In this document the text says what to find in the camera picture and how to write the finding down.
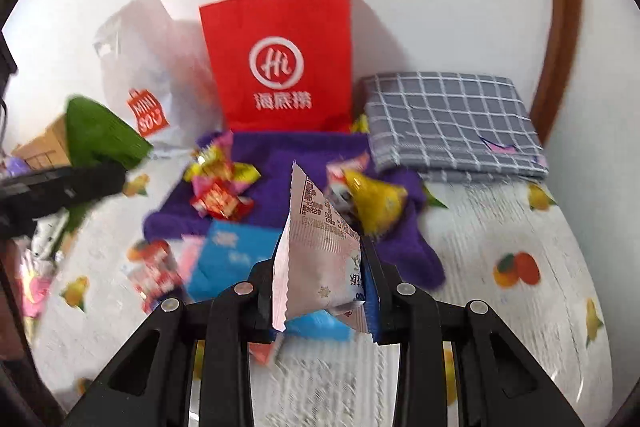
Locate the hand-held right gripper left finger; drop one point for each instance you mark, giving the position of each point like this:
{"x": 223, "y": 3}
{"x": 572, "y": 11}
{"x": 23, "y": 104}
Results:
{"x": 260, "y": 289}

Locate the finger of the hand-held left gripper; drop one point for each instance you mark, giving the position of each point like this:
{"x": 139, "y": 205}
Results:
{"x": 75, "y": 187}

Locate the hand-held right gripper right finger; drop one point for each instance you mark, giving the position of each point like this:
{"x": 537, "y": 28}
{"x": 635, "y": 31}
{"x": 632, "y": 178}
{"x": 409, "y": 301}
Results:
{"x": 371, "y": 307}

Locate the green triangular snack packet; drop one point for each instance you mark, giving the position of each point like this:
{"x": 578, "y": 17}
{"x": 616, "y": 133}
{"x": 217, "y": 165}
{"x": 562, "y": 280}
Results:
{"x": 105, "y": 134}

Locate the pale pink snack packet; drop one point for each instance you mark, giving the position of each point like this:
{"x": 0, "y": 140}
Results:
{"x": 315, "y": 257}

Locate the red snack packet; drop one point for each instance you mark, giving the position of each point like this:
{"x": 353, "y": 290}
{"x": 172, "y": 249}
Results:
{"x": 220, "y": 199}

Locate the pink panda snack packet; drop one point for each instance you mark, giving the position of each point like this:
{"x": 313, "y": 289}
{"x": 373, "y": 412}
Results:
{"x": 340, "y": 184}

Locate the pink and yellow snack packet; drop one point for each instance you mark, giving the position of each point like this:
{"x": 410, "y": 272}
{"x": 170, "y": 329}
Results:
{"x": 220, "y": 167}

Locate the blue tissue pack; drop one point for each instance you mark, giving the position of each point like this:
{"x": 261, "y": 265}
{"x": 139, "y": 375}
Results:
{"x": 230, "y": 257}

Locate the white spotted pillow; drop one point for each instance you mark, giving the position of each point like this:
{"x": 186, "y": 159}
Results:
{"x": 47, "y": 229}

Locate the pink cloth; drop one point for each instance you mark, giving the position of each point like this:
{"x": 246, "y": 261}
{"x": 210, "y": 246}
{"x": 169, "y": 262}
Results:
{"x": 35, "y": 287}

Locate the white plastic shopping bag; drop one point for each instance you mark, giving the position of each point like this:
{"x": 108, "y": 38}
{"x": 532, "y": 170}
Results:
{"x": 150, "y": 72}

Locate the purple towel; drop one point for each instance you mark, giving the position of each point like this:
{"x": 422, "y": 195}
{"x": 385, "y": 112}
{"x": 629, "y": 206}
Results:
{"x": 295, "y": 147}

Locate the yellow foil packet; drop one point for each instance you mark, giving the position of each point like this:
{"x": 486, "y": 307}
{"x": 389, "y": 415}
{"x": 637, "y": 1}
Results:
{"x": 360, "y": 124}

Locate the grey checked folded cloth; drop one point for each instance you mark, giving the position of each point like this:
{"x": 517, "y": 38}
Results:
{"x": 450, "y": 122}

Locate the red paper bag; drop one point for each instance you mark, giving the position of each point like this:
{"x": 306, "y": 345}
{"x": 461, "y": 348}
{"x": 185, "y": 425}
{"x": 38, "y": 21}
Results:
{"x": 280, "y": 57}

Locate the brown wooden door frame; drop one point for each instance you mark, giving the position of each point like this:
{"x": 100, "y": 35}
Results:
{"x": 562, "y": 32}

